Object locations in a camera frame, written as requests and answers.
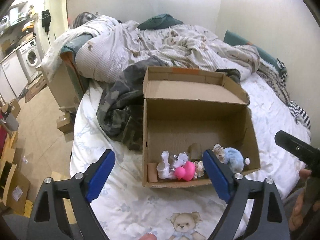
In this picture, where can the cream satin scrunchie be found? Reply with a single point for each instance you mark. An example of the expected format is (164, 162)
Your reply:
(199, 169)

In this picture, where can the flat cardboard box on floor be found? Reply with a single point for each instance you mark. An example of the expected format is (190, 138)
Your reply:
(14, 187)

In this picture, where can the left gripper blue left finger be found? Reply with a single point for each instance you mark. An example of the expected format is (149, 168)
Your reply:
(88, 186)

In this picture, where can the person's right hand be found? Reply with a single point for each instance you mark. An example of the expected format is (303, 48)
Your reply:
(296, 218)

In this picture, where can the black white striped cloth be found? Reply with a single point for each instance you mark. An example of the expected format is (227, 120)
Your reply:
(276, 78)

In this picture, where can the white kitchen cabinet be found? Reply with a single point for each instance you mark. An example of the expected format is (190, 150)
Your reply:
(13, 79)

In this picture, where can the white bagged socks bundle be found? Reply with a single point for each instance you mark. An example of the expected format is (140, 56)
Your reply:
(166, 168)

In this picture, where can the white washing machine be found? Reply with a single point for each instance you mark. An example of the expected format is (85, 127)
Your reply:
(29, 58)

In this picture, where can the beige lace scrunchie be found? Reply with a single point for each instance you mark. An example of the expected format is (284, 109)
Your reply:
(220, 153)

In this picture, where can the brown cardboard box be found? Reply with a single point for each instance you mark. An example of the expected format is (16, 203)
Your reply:
(191, 108)

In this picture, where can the pink rubber duck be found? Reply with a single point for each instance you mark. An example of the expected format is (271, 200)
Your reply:
(185, 172)

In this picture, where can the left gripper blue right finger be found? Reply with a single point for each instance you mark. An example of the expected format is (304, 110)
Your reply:
(232, 188)

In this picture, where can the teal green pillow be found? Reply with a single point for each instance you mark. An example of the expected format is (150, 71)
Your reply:
(161, 21)

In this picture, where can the striped bear print comforter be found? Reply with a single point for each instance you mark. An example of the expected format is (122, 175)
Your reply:
(114, 46)

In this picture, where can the light blue fluffy plush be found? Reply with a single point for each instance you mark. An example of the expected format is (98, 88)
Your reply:
(234, 160)

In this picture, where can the dark camouflage blanket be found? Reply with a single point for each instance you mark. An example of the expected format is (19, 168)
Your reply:
(120, 111)

